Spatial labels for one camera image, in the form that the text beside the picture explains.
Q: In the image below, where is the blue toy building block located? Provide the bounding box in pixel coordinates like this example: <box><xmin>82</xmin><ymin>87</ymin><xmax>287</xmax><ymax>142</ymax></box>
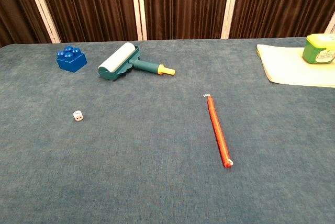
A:
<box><xmin>56</xmin><ymin>46</ymin><xmax>88</xmax><ymax>73</ymax></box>

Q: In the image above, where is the dark brown curtain panel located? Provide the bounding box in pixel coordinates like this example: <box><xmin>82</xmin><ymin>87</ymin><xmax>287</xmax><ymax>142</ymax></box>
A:
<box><xmin>34</xmin><ymin>0</ymin><xmax>138</xmax><ymax>43</ymax></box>
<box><xmin>229</xmin><ymin>0</ymin><xmax>335</xmax><ymax>39</ymax></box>
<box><xmin>0</xmin><ymin>0</ymin><xmax>52</xmax><ymax>48</ymax></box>
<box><xmin>141</xmin><ymin>0</ymin><xmax>232</xmax><ymax>41</ymax></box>

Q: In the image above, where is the white partition frame post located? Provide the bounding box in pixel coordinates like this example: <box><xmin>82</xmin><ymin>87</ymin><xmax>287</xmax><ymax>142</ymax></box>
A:
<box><xmin>323</xmin><ymin>11</ymin><xmax>335</xmax><ymax>35</ymax></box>
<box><xmin>23</xmin><ymin>0</ymin><xmax>62</xmax><ymax>44</ymax></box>
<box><xmin>220</xmin><ymin>0</ymin><xmax>241</xmax><ymax>39</ymax></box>
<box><xmin>130</xmin><ymin>0</ymin><xmax>148</xmax><ymax>42</ymax></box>

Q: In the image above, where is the pale yellow notebook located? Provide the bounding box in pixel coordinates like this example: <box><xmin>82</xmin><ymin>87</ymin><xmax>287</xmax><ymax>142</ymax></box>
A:
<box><xmin>255</xmin><ymin>43</ymin><xmax>335</xmax><ymax>88</ymax></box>

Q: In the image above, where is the green lidded container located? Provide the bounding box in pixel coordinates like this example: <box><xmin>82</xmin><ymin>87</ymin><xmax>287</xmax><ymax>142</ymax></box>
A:
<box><xmin>301</xmin><ymin>33</ymin><xmax>335</xmax><ymax>65</ymax></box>

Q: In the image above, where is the blue-grey tablecloth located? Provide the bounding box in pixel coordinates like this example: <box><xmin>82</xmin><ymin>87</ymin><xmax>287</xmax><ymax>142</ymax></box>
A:
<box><xmin>0</xmin><ymin>37</ymin><xmax>335</xmax><ymax>224</ymax></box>

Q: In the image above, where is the orange-red stick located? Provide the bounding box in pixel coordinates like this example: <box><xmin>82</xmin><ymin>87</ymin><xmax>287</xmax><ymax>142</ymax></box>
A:
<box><xmin>202</xmin><ymin>93</ymin><xmax>234</xmax><ymax>169</ymax></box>

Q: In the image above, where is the teal lint roller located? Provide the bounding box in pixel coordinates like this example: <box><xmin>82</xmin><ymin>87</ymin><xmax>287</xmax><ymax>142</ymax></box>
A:
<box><xmin>97</xmin><ymin>42</ymin><xmax>176</xmax><ymax>82</ymax></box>

